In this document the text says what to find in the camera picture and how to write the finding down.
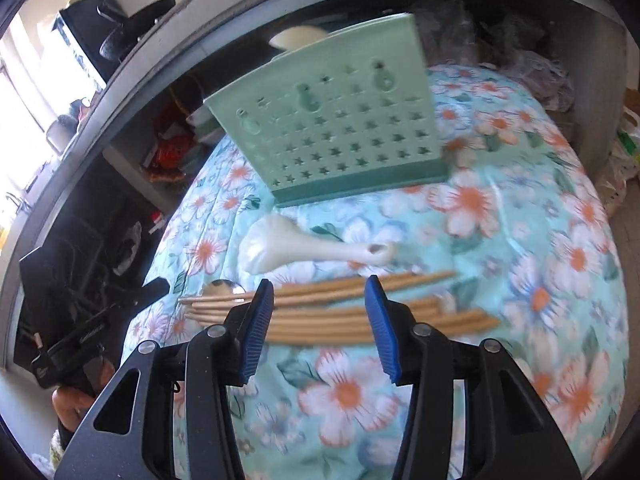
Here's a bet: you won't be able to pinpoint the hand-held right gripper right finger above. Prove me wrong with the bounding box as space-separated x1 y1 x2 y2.
364 275 583 480

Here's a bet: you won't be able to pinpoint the red bag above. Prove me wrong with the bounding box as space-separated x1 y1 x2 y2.
145 102 197 183

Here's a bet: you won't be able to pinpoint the green perforated utensil holder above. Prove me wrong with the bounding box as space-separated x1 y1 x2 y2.
202 11 449 209

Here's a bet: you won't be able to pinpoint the dark jar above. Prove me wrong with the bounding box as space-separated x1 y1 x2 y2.
46 99 95 157

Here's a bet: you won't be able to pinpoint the white knitted cloth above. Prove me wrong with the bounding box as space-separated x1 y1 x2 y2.
49 430 68 466

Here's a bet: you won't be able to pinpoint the cream ceramic spoon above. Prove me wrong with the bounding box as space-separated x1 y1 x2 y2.
268 25 327 52

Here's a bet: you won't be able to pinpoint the floral blanket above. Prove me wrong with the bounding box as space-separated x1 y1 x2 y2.
120 62 629 480

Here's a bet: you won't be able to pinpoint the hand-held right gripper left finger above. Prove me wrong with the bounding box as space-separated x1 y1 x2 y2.
54 279 276 480

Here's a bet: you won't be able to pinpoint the bundle of wooden chopsticks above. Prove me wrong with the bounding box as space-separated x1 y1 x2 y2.
178 270 501 347

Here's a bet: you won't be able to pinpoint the black wok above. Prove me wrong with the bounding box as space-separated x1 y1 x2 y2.
96 0 177 62

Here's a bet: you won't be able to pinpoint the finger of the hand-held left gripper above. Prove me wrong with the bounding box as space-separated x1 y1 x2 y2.
122 276 171 317

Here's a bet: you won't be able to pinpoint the white plastic bags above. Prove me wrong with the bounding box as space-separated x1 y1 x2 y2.
597 107 640 221

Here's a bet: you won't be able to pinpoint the white plastic spoon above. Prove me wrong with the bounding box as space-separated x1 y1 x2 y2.
238 214 398 276

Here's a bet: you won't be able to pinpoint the black stove appliance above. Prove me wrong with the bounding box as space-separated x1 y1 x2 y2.
56 4 110 87

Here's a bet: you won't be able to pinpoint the grey concrete counter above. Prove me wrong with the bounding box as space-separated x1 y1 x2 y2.
0 0 632 373

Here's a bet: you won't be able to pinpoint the person's left hand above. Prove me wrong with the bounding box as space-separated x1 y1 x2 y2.
52 360 117 434

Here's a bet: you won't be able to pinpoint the metal spoon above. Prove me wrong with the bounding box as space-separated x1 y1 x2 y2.
202 279 247 302

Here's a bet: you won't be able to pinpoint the clear plastic bags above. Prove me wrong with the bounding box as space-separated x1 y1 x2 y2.
410 0 573 113

